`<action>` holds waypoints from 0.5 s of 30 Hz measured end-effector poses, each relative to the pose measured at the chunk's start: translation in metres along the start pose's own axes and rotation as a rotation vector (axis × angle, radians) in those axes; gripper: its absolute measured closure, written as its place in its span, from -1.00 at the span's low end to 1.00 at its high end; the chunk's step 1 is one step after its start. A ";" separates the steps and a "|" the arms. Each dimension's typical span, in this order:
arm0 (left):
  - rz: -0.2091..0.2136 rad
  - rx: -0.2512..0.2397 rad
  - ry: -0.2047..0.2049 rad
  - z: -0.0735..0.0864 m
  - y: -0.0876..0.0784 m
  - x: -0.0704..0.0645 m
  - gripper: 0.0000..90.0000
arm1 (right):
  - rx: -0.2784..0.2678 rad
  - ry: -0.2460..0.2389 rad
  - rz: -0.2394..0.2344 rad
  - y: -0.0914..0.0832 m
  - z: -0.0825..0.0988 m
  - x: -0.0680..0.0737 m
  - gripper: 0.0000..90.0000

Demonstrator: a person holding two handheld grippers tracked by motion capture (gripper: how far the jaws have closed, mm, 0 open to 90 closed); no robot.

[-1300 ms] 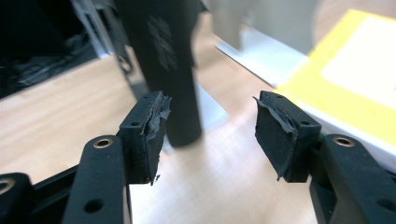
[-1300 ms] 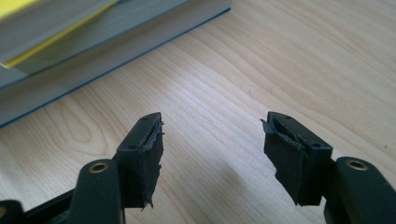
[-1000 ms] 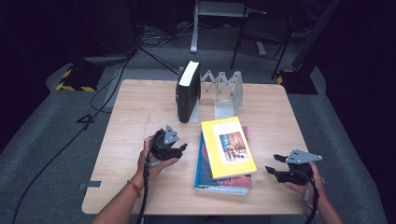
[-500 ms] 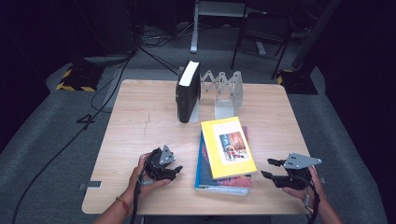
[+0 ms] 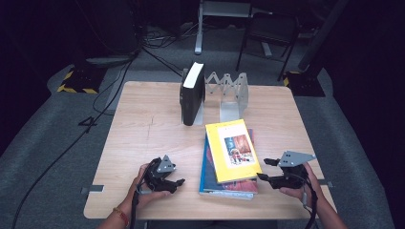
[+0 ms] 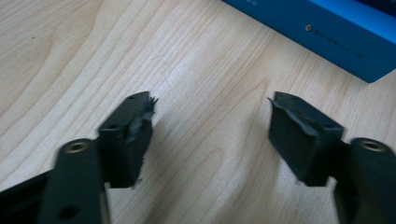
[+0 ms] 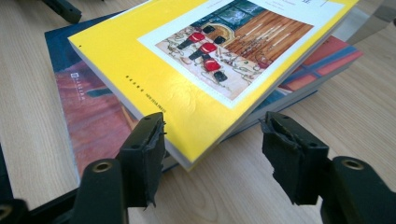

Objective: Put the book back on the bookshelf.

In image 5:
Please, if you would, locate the hand-held gripper cable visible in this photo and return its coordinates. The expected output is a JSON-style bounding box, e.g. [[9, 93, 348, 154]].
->
[[295, 173, 320, 229], [129, 165, 151, 229]]

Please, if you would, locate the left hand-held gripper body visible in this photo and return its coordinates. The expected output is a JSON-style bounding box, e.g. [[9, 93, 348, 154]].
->
[[139, 155, 177, 193]]

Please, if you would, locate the grey table edge bracket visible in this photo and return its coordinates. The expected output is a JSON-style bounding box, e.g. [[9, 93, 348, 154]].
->
[[316, 178, 334, 189], [80, 184, 105, 195]]

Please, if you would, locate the orange bracelet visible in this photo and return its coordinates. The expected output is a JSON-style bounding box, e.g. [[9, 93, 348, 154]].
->
[[112, 207, 130, 228]]

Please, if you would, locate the black equipment stand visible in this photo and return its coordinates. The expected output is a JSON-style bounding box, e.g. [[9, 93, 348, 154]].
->
[[73, 0, 147, 70]]

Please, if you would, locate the black yellow striped base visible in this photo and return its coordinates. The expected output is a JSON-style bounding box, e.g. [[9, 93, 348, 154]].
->
[[282, 70, 327, 97], [56, 65, 108, 95]]

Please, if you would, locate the left hand-held gripper cable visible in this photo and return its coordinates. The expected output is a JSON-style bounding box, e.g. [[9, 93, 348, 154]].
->
[[129, 165, 151, 229]]

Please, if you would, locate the blue book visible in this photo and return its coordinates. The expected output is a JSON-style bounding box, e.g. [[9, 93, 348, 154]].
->
[[199, 133, 256, 201]]

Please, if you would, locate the right hand-held gripper cable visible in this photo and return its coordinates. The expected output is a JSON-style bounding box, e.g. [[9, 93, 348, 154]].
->
[[295, 173, 320, 229]]

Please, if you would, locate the yellow book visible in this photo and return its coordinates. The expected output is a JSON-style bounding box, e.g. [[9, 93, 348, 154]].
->
[[204, 118, 264, 185]]

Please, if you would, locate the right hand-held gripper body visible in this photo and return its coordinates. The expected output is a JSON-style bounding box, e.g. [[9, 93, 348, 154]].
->
[[277, 150, 317, 191]]

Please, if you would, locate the grey slanted pole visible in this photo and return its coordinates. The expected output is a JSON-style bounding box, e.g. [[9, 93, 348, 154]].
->
[[297, 0, 350, 72]]

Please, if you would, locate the expandable metal book rack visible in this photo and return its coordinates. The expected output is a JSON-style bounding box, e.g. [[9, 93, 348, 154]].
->
[[181, 68, 250, 126]]

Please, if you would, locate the grey floor plate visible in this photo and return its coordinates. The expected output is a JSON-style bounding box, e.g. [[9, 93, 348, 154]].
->
[[85, 54, 137, 67]]

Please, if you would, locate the black chair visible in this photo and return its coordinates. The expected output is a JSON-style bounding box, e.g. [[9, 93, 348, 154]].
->
[[235, 11, 301, 82]]

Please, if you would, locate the black book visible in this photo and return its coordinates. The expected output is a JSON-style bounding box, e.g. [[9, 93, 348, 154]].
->
[[179, 61, 205, 127]]

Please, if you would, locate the long black floor cable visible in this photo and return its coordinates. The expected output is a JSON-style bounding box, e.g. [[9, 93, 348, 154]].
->
[[11, 47, 144, 229]]

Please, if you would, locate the bundle of cables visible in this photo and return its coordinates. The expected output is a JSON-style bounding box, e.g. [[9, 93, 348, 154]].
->
[[139, 23, 199, 51]]

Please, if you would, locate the person's left hand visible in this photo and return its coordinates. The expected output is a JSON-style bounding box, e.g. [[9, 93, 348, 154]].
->
[[126, 162, 172, 212]]

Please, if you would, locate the person's right hand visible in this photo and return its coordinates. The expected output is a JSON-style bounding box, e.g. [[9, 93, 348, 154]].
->
[[279, 162, 323, 208]]

